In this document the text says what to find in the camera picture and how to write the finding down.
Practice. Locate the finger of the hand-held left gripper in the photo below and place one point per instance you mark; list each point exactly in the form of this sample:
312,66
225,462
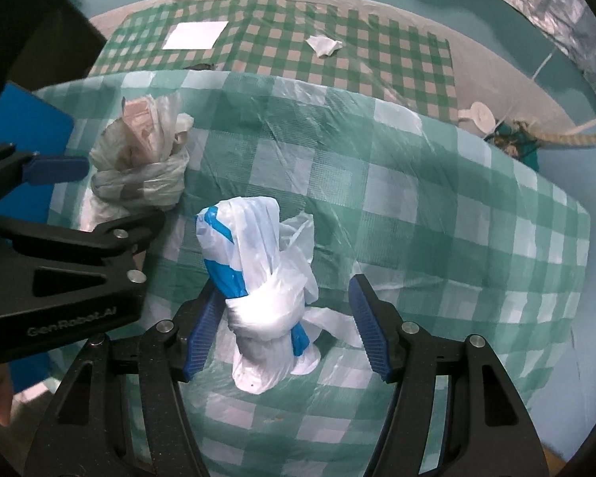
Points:
129,226
54,169

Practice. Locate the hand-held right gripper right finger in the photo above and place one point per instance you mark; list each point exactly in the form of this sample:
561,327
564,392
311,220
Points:
372,330

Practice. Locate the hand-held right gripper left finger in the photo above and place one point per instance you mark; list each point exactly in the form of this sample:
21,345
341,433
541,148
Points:
203,330

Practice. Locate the clear knotted plastic bag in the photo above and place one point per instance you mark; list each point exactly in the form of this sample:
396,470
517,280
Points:
139,179

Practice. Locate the cardboard box with blue outside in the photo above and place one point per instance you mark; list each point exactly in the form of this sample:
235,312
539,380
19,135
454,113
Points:
25,119

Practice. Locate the white and blue plastic bag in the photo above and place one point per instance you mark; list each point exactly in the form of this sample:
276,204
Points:
258,308

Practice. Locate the large-check green plastic tablecloth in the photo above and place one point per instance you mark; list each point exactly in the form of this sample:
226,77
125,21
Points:
377,184

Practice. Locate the white paper sheet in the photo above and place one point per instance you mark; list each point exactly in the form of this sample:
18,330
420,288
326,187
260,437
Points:
193,35

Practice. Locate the small-check green tablecloth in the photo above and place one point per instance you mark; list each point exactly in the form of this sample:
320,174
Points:
278,44

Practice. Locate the teal cloth bundle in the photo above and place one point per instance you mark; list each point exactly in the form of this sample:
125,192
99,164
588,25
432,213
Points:
506,136

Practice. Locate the white shower head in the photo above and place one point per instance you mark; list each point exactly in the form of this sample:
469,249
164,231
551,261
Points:
479,114

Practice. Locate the crumpled white tissue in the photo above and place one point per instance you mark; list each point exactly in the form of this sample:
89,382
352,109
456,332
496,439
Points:
323,44

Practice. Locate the silver tarp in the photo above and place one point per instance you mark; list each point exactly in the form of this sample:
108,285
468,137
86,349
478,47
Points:
551,10

